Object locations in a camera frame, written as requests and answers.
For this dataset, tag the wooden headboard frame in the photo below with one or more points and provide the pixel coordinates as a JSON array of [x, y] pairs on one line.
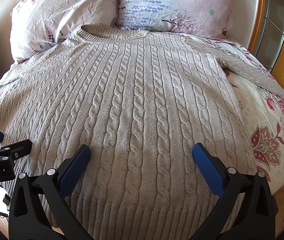
[[267, 39]]

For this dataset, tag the beige cable knit sweater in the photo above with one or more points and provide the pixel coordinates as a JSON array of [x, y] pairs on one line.
[[140, 100]]

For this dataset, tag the blue lavender print pillow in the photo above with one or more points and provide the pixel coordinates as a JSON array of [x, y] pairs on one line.
[[204, 18]]

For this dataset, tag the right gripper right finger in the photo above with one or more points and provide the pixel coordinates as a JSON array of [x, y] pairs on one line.
[[246, 209]]

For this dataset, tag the white headboard panel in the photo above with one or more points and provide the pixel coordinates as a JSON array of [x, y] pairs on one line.
[[243, 15]]

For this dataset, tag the pink floral pillow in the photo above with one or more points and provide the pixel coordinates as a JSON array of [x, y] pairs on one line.
[[38, 25]]

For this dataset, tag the floral bed sheet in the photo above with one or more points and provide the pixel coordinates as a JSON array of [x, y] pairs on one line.
[[263, 110]]

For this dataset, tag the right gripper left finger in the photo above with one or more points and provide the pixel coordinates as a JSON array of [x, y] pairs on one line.
[[27, 218]]

